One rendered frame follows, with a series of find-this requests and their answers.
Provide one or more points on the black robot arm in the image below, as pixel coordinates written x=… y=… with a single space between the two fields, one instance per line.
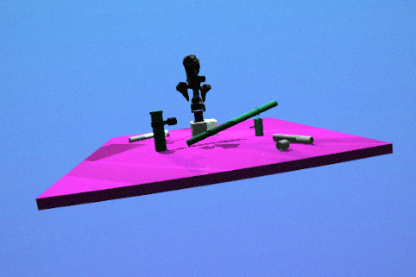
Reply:
x=191 y=65

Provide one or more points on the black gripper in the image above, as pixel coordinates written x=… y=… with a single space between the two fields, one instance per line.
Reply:
x=182 y=87

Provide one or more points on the white cylindrical tube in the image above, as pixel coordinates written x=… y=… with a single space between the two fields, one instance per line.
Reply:
x=141 y=137

